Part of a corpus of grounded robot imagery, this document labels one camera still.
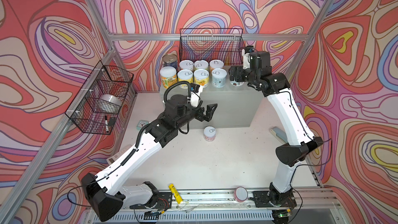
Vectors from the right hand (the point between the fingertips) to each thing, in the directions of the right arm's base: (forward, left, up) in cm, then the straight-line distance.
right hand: (238, 73), depth 74 cm
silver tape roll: (-12, +61, -5) cm, 63 cm away
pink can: (-13, +14, -34) cm, 39 cm away
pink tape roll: (-46, +2, -35) cm, 57 cm away
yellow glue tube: (-43, +33, -38) cm, 66 cm away
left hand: (-16, +15, -2) cm, 22 cm away
